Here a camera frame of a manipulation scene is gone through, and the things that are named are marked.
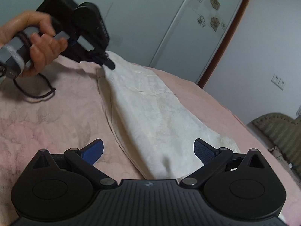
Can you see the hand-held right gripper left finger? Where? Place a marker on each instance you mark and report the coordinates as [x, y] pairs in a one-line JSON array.
[[92, 152]]

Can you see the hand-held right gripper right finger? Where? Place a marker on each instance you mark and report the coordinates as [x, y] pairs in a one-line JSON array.
[[205, 151]]

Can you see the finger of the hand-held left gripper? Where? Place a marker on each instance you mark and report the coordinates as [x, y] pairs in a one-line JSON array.
[[108, 63]]

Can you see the white pants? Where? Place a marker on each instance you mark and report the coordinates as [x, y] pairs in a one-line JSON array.
[[160, 113]]

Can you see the person's left hand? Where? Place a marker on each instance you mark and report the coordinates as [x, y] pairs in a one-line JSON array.
[[44, 49]]

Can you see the pink floral blanket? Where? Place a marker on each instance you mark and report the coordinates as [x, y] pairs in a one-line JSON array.
[[58, 122]]

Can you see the floral glass wardrobe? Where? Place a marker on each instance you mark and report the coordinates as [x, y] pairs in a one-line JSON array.
[[145, 16]]

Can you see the green tufted headboard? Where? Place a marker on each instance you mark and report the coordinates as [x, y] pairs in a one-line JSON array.
[[279, 131]]

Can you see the white wall socket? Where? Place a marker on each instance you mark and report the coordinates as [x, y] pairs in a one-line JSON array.
[[278, 82]]

